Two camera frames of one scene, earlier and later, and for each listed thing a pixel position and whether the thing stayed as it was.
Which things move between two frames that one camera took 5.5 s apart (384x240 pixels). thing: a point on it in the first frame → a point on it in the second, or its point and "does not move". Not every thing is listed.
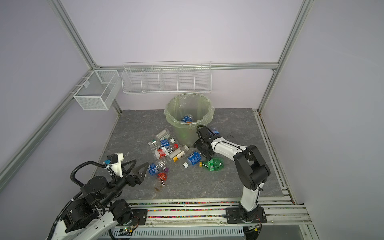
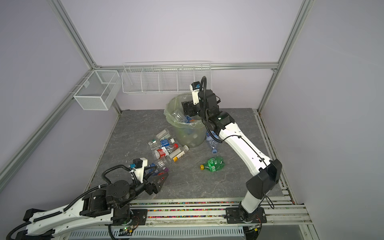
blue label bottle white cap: (192, 159) → (178, 116)
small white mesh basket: (99, 90) does not move
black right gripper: (198, 144) → (190, 107)
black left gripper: (138, 178) → (156, 187)
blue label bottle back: (164, 142) does not move
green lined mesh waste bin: (185, 112) does not move
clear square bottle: (163, 134) does not move
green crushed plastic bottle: (215, 163) does not move
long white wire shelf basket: (167, 77) does not move
